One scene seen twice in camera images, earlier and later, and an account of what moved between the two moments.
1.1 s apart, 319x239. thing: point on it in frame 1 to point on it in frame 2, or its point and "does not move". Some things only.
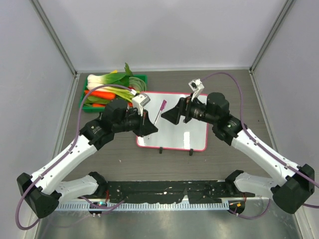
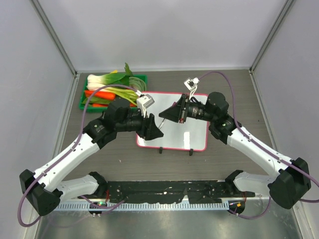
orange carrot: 100,94 does not move
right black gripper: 184,106 does not move
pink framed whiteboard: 191,136 does not move
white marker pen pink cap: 163,107 to 162,123
